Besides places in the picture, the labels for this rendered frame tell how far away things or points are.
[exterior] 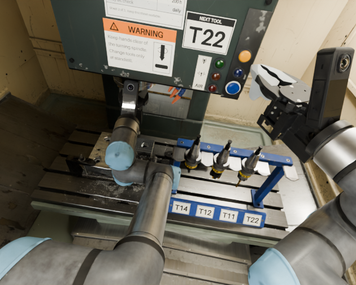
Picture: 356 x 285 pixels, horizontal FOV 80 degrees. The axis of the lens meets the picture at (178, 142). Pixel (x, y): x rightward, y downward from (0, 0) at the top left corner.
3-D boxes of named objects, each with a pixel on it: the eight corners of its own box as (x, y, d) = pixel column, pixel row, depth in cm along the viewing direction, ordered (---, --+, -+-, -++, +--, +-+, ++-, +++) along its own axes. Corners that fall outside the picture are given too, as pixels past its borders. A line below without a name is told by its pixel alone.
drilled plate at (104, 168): (145, 181, 103) (145, 175, 99) (86, 171, 103) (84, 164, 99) (154, 146, 119) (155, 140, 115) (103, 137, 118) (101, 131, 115)
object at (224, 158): (228, 156, 82) (233, 145, 77) (227, 165, 79) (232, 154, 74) (217, 153, 82) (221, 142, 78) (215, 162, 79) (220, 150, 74)
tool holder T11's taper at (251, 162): (254, 159, 83) (261, 149, 78) (257, 169, 80) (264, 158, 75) (243, 159, 82) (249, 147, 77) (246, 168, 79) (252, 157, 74)
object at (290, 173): (299, 182, 80) (300, 181, 79) (285, 180, 80) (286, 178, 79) (294, 167, 85) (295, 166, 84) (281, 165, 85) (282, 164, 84)
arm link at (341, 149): (360, 153, 26) (396, 139, 29) (330, 128, 29) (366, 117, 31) (322, 185, 31) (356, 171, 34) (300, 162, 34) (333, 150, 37)
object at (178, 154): (185, 163, 79) (185, 162, 79) (170, 160, 79) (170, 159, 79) (186, 149, 84) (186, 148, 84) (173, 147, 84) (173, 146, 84)
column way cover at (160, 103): (187, 121, 143) (204, 44, 106) (118, 109, 142) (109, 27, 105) (188, 116, 146) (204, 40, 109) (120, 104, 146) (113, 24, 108)
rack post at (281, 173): (263, 208, 105) (295, 175, 84) (252, 207, 105) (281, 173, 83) (260, 191, 112) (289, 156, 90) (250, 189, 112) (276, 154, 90)
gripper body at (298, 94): (252, 120, 42) (296, 168, 35) (272, 82, 36) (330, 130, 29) (281, 114, 45) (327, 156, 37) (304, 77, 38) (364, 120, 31)
